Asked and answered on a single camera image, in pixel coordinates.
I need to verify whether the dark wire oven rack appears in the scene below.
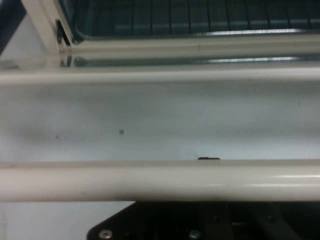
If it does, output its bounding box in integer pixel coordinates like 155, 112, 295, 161
72, 0, 320, 37

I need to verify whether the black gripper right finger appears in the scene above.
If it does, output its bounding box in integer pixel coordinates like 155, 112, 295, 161
226, 200, 320, 240

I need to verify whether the cream toaster oven body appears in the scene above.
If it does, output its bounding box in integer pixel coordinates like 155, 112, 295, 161
21, 0, 320, 60

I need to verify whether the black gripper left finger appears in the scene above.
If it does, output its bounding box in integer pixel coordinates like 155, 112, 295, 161
86, 200, 232, 240

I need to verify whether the cream glass oven door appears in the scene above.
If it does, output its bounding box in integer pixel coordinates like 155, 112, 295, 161
0, 53, 320, 204

